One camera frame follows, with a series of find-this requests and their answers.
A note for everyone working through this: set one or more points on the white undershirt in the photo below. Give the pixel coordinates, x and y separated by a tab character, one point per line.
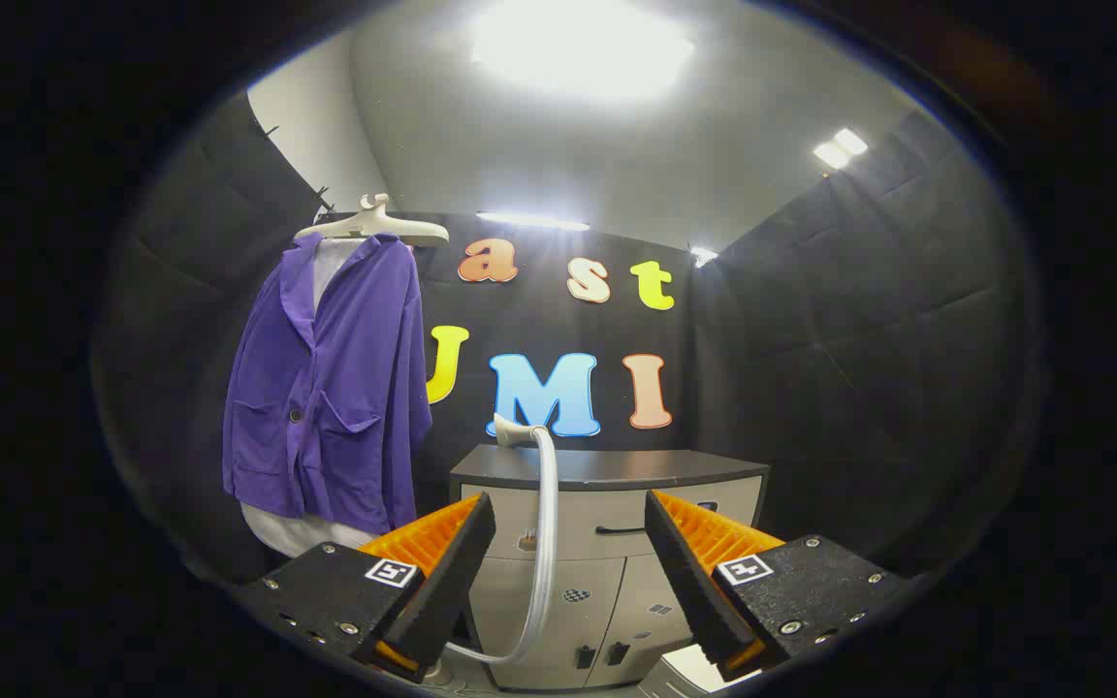
311	533

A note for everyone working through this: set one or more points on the long ceiling light strip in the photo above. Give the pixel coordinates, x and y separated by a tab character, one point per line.
531	221

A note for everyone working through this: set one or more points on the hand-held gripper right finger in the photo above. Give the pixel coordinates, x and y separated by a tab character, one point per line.
680	562

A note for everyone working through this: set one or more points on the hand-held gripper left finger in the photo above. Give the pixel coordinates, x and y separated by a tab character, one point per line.
457	562

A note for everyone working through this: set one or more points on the large ceiling light panel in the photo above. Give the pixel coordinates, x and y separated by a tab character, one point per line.
578	44

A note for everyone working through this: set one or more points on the white clothes hanger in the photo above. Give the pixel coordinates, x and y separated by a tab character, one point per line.
394	228

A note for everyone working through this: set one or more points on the small ceiling light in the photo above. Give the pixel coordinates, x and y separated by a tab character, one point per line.
703	255

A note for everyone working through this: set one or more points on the white flat object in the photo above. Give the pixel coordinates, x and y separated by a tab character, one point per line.
699	671

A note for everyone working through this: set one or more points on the grey cabinet with dark top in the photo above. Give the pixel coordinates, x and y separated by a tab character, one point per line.
597	582

